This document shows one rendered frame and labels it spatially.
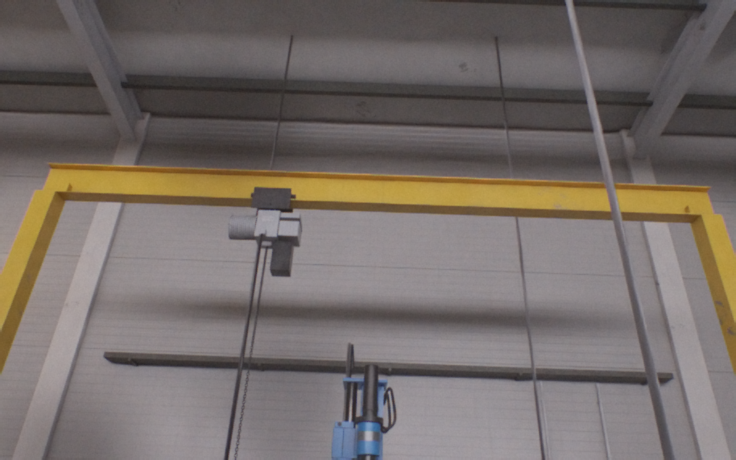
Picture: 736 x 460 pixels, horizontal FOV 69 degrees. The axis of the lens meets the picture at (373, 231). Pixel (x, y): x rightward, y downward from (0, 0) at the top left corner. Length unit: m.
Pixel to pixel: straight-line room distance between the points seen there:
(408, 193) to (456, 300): 2.50
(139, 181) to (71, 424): 3.06
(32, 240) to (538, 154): 6.08
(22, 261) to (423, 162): 4.93
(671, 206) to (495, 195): 1.40
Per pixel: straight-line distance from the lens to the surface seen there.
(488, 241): 6.99
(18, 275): 4.59
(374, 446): 3.97
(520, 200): 4.45
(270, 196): 4.26
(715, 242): 4.78
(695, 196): 5.06
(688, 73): 7.49
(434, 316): 6.44
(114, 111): 7.94
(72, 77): 8.45
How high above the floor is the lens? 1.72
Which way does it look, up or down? 30 degrees up
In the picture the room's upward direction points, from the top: 2 degrees clockwise
